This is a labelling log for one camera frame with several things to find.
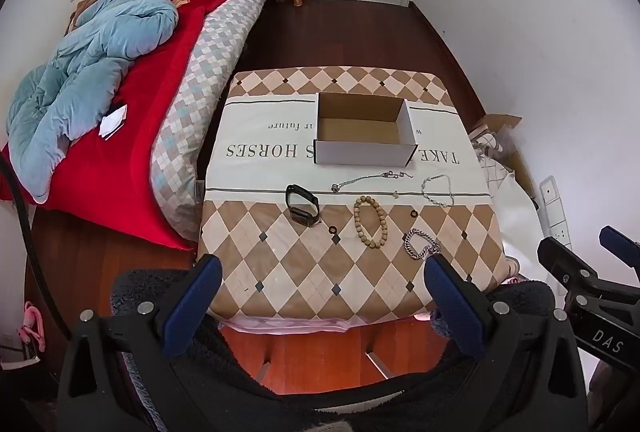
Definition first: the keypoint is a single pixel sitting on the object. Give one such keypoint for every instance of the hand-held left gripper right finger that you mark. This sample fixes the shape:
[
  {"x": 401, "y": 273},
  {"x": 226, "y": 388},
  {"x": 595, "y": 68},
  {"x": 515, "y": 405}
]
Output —
[{"x": 452, "y": 307}]

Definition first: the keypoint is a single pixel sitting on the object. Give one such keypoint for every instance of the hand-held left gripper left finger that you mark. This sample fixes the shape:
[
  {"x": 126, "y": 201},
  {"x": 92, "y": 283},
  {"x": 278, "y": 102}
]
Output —
[{"x": 192, "y": 307}]

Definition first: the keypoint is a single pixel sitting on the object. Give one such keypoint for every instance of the metal table leg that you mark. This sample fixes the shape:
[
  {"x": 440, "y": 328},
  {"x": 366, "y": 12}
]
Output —
[{"x": 377, "y": 364}]

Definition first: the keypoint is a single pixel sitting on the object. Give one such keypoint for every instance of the light blue duvet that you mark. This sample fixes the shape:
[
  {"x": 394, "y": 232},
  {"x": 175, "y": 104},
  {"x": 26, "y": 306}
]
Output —
[{"x": 85, "y": 77}]

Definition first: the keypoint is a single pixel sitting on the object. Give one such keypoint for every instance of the white cardboard box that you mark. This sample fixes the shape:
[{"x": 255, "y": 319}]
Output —
[{"x": 360, "y": 127}]

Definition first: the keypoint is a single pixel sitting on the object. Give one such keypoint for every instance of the white power strip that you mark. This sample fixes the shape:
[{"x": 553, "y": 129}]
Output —
[{"x": 556, "y": 212}]

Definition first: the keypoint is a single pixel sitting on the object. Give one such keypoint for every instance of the brown cardboard box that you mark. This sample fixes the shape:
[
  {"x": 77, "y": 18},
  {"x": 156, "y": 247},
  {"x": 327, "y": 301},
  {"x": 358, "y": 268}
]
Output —
[{"x": 500, "y": 125}]

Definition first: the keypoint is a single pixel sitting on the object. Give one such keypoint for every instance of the white paper sheet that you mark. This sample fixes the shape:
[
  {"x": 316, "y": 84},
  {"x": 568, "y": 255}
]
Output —
[{"x": 114, "y": 122}]

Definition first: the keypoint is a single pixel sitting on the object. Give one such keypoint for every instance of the pink object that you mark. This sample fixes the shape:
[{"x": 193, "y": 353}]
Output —
[{"x": 31, "y": 327}]

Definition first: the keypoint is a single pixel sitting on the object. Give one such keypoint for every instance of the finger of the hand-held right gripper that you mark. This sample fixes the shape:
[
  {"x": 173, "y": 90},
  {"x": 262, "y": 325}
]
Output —
[
  {"x": 565, "y": 257},
  {"x": 620, "y": 239}
]

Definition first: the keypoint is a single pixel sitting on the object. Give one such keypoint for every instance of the black smart band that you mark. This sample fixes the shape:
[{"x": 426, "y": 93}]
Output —
[{"x": 302, "y": 215}]

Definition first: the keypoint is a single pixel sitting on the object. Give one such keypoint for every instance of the table with checkered cloth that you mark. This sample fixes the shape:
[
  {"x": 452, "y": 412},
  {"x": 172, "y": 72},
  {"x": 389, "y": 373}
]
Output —
[{"x": 280, "y": 257}]

